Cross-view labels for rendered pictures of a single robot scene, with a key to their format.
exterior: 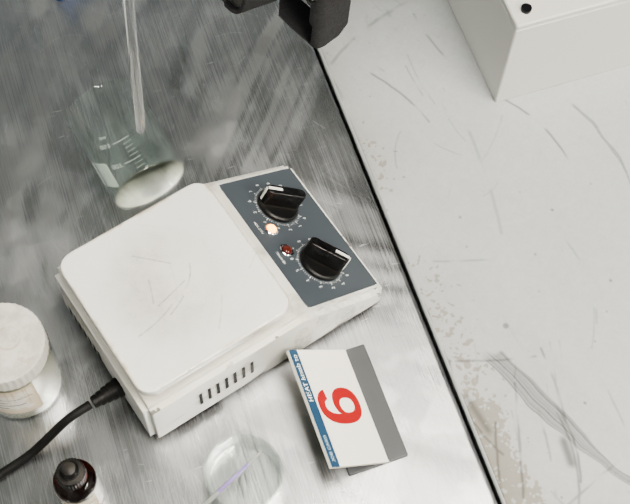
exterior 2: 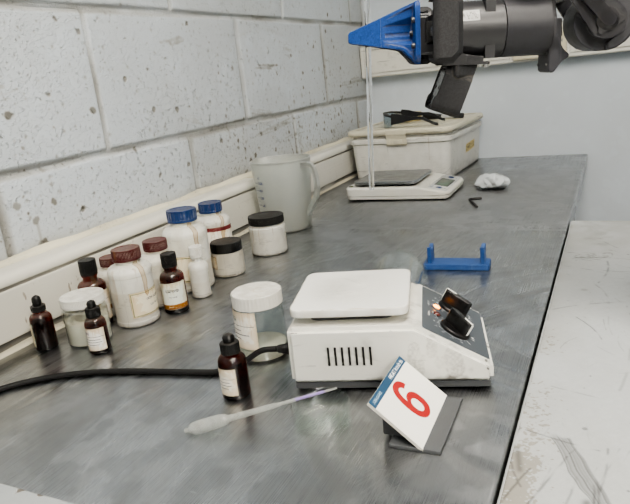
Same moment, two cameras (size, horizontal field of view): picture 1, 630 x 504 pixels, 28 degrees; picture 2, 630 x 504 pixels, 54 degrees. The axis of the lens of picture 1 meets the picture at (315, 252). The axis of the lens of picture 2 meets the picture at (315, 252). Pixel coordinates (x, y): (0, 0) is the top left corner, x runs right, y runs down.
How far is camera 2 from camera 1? 0.67 m
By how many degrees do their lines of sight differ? 59
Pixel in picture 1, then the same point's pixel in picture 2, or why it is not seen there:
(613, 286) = not seen: outside the picture
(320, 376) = (410, 380)
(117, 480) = (259, 396)
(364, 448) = (407, 425)
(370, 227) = (518, 362)
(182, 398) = (313, 336)
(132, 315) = (319, 291)
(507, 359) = (571, 443)
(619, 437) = not seen: outside the picture
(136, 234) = (355, 274)
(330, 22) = (442, 35)
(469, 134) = (629, 349)
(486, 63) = not seen: outside the picture
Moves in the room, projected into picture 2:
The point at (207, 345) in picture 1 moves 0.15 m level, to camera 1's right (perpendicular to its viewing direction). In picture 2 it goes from (342, 305) to (473, 341)
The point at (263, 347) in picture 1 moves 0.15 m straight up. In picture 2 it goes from (378, 333) to (366, 180)
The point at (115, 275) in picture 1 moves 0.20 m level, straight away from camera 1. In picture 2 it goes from (329, 280) to (387, 233)
